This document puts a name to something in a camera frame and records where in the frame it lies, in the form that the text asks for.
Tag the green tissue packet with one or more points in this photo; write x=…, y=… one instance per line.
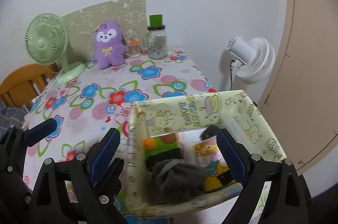
x=165, y=144

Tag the glass jar green lid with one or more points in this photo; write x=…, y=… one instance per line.
x=158, y=47

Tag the beige door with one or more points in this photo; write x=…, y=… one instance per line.
x=311, y=55

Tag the grey plaid blanket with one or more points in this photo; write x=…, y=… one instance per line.
x=10, y=115

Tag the yellow cartoon print box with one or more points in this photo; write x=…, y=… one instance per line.
x=171, y=113

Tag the grey sock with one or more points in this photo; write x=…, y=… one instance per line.
x=179, y=179

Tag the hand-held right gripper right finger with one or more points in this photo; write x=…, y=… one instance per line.
x=231, y=158

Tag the yellow cartoon tissue packet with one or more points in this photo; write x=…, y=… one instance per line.
x=208, y=152

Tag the green desk fan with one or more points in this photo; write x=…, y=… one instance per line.
x=42, y=42

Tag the black cloth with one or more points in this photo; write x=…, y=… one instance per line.
x=210, y=131
x=163, y=156

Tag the white standing fan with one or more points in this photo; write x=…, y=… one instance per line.
x=260, y=60

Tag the green patterned board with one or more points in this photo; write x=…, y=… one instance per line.
x=84, y=20

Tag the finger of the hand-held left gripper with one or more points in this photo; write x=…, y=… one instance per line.
x=42, y=130
x=113, y=176

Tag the small jar orange lid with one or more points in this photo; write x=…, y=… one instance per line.
x=134, y=51

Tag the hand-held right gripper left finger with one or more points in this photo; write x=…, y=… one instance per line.
x=104, y=158

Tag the purple plush toy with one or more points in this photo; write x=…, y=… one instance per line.
x=108, y=55

